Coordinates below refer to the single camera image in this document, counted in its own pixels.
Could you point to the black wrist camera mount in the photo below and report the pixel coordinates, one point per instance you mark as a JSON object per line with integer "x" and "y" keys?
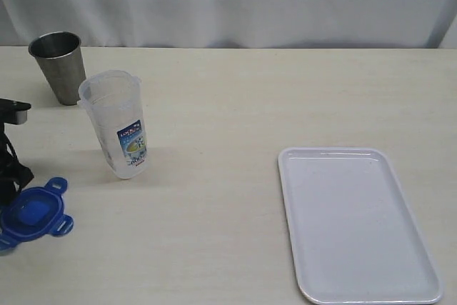
{"x": 13, "y": 112}

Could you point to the blue container lid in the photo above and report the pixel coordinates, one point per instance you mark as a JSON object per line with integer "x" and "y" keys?
{"x": 36, "y": 212}

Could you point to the steel cup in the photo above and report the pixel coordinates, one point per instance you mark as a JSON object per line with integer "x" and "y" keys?
{"x": 59, "y": 57}

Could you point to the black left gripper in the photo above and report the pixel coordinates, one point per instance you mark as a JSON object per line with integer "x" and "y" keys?
{"x": 14, "y": 175}

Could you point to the clear plastic tall container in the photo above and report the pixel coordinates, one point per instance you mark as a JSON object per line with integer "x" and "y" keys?
{"x": 112, "y": 100}

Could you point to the white plastic tray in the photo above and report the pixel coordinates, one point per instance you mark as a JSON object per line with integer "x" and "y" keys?
{"x": 354, "y": 239}

